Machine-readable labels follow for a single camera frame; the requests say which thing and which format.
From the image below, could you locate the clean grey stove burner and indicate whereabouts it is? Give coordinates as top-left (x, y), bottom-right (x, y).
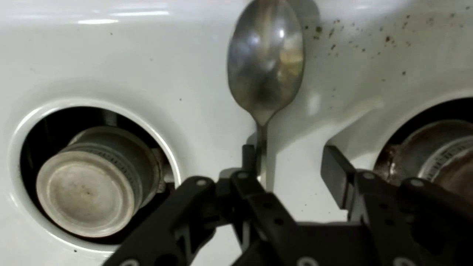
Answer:
top-left (33, 124), bottom-right (168, 240)

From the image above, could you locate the browned stove burner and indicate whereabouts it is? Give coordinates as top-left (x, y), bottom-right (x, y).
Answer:
top-left (373, 118), bottom-right (473, 197)

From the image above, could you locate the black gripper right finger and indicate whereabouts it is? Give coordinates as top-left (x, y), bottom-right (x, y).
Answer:
top-left (320, 144), bottom-right (473, 266)

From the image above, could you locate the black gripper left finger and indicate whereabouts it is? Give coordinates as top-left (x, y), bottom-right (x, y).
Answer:
top-left (101, 143), bottom-right (316, 266)

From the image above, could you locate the silver metal spoon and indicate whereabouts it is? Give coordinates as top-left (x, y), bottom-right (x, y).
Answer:
top-left (226, 0), bottom-right (305, 190)

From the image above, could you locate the white gas stove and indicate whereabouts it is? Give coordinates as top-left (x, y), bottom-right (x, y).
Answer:
top-left (0, 0), bottom-right (473, 266)

